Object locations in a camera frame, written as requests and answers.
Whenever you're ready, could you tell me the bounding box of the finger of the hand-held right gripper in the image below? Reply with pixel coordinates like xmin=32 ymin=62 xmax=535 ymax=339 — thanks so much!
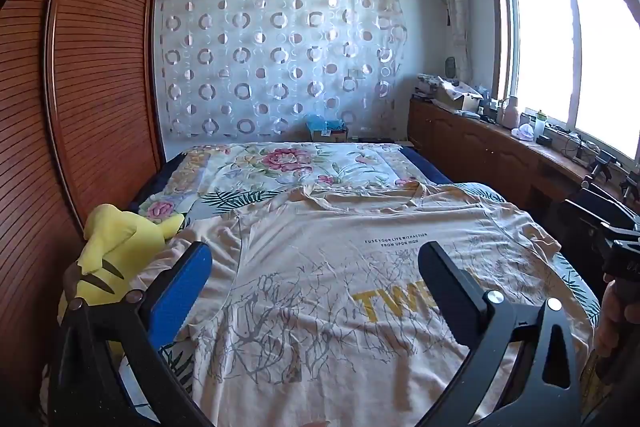
xmin=579 ymin=176 xmax=640 ymax=230
xmin=557 ymin=199 xmax=621 ymax=250

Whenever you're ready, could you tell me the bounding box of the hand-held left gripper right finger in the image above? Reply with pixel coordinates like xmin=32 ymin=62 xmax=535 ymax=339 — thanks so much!
xmin=417 ymin=241 xmax=583 ymax=427

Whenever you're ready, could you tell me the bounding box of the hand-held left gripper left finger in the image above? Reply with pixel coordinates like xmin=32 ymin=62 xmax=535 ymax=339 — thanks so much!
xmin=47 ymin=241 xmax=215 ymax=427

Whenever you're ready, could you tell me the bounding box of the beige printed t-shirt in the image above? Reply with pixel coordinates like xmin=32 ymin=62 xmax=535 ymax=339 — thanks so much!
xmin=135 ymin=181 xmax=596 ymax=427

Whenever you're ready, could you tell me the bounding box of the person's right hand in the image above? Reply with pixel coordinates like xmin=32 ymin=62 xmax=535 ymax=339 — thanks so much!
xmin=594 ymin=279 xmax=633 ymax=360

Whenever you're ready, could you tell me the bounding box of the yellow plush toy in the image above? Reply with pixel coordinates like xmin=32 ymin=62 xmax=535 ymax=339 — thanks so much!
xmin=57 ymin=203 xmax=186 ymax=358

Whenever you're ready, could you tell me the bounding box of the leaf print bed sheet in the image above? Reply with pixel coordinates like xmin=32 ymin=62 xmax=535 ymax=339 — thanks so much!
xmin=117 ymin=182 xmax=601 ymax=427

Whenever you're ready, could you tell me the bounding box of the pink thermos jug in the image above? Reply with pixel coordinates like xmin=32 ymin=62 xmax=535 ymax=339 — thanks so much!
xmin=501 ymin=96 xmax=521 ymax=130

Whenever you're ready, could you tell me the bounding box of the low wooden cabinet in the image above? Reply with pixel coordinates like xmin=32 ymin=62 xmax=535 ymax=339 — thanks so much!
xmin=407 ymin=99 xmax=640 ymax=228

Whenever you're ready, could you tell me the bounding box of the floral blanket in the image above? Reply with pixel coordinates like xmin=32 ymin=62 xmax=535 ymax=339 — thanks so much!
xmin=137 ymin=142 xmax=426 ymax=228

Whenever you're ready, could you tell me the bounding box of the wood framed window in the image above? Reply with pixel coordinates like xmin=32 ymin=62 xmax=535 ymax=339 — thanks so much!
xmin=487 ymin=0 xmax=640 ymax=168

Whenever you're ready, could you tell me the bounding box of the open cardboard box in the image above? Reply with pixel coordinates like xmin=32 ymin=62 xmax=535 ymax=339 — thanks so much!
xmin=432 ymin=79 xmax=483 ymax=112

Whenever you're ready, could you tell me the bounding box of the small cardboard box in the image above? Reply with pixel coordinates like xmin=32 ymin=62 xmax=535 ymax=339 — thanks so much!
xmin=310 ymin=127 xmax=349 ymax=142

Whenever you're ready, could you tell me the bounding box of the tied patterned window curtain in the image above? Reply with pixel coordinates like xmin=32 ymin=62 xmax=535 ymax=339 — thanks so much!
xmin=439 ymin=0 xmax=476 ymax=82

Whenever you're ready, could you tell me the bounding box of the wooden slatted wardrobe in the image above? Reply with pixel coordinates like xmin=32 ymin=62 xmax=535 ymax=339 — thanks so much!
xmin=0 ymin=0 xmax=167 ymax=408

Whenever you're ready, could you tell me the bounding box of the circle pattern sheer curtain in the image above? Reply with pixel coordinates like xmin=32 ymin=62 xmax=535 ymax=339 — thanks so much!
xmin=156 ymin=0 xmax=406 ymax=140

